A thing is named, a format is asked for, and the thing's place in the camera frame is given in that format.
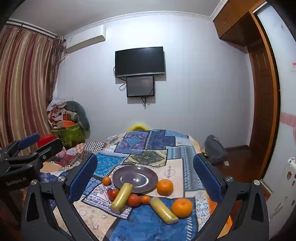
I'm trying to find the white curtain rail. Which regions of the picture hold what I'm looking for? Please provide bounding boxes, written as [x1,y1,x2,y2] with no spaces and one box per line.
[6,20,58,38]

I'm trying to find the white air conditioner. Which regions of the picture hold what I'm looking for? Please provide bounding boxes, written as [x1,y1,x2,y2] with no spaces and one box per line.
[65,25,106,52]

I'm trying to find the striped brown curtain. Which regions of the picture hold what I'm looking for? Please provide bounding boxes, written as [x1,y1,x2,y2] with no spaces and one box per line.
[0,23,64,154]

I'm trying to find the small black wall monitor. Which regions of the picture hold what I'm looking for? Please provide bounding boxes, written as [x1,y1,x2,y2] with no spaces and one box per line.
[126,75,155,97]

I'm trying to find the white sticker-covered appliance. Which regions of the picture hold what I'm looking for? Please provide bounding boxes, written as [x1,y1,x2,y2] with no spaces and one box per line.
[267,157,296,217]

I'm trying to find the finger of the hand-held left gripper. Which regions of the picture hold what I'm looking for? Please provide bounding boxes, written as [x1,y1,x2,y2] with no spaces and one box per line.
[0,133,40,158]
[7,138,64,168]

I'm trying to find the yellow sugarcane piece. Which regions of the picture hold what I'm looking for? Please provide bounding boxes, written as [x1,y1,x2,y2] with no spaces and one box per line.
[110,183,134,214]
[149,197,179,224]

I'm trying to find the black wall television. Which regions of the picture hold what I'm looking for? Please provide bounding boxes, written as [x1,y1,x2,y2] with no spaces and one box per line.
[115,46,166,78]

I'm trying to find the wooden overhead cabinet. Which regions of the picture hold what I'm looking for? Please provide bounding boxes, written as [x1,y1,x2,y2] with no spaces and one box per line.
[213,0,266,47]

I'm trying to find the wooden door frame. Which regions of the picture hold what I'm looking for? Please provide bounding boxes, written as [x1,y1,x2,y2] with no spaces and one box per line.
[248,9,282,186]

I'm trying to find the patchwork printed blanket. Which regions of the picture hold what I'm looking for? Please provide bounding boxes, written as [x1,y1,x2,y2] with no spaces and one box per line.
[39,129,220,241]

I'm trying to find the grey backpack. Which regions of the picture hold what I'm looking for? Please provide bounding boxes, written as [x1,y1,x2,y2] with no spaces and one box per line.
[204,134,228,166]

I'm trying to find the yellow round object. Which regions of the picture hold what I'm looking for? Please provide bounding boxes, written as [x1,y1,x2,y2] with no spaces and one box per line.
[129,123,149,132]

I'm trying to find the red box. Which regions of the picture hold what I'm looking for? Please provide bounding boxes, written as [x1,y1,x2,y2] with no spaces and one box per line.
[37,134,56,148]

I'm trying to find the large orange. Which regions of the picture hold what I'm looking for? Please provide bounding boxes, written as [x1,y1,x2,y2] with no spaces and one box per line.
[157,179,174,196]
[171,199,193,218]

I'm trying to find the red tomato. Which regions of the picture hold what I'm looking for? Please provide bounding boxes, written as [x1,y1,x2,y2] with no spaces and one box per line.
[107,189,120,201]
[126,194,141,208]

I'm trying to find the grey pillow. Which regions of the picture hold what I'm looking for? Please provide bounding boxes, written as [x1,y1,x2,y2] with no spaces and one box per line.
[67,101,90,137]

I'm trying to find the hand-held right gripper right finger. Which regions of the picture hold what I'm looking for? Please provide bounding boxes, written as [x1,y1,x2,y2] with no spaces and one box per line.
[193,153,270,241]

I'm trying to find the purple round plate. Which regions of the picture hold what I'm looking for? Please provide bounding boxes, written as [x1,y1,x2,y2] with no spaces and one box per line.
[112,165,159,194]

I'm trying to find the pile of clutter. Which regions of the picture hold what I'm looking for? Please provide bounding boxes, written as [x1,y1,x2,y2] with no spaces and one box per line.
[46,96,78,130]

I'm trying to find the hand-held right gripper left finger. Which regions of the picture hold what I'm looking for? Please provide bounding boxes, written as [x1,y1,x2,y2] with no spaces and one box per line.
[21,152,99,241]

